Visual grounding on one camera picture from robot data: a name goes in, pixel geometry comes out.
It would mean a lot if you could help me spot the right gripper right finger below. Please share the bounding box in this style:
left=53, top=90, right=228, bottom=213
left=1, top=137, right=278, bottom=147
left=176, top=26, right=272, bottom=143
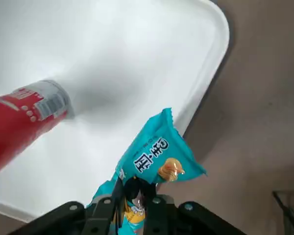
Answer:
left=141, top=186, right=245, bottom=235

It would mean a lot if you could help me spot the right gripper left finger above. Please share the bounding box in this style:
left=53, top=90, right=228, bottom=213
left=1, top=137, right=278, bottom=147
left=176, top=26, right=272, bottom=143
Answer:
left=7, top=180, right=125, bottom=235

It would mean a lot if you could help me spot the teal printed chips packet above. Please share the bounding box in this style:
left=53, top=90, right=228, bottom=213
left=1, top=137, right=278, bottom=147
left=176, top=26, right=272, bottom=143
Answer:
left=85, top=107, right=208, bottom=235

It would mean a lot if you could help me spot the black wire tiered basket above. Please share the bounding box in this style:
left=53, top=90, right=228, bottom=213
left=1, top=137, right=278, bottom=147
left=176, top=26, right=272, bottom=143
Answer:
left=271, top=190, right=294, bottom=235

